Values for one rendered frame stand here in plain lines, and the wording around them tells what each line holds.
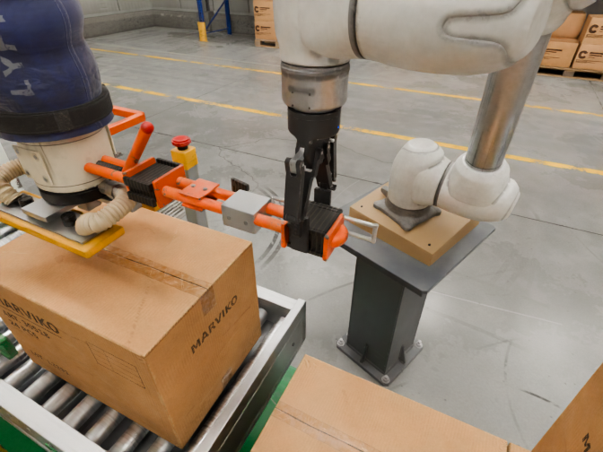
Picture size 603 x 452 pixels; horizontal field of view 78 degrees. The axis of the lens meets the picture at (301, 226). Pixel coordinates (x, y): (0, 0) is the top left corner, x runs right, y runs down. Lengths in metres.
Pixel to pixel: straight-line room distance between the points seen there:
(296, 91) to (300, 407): 0.90
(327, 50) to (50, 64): 0.53
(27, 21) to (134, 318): 0.57
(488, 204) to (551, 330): 1.28
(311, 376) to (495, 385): 1.05
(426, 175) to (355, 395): 0.70
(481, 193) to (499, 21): 0.84
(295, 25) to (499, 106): 0.69
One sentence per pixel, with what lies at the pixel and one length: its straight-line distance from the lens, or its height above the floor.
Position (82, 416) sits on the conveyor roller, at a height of 0.54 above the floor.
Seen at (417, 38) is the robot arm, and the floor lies 1.51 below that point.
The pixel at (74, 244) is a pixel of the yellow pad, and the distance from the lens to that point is 0.89.
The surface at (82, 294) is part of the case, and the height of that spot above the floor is 0.95.
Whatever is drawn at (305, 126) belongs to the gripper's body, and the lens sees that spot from 0.51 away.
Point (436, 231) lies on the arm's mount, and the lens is 1.36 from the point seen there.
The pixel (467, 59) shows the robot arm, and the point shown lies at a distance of 0.41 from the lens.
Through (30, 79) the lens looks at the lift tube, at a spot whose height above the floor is 1.40.
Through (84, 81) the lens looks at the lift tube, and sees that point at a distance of 0.86.
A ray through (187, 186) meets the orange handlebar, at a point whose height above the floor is 1.22.
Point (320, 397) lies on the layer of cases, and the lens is 1.18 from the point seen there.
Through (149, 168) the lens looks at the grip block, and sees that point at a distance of 0.83.
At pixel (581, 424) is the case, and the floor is 0.82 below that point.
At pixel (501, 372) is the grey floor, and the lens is 2.09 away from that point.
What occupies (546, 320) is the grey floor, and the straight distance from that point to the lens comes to 2.43.
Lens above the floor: 1.58
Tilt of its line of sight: 36 degrees down
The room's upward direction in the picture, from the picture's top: straight up
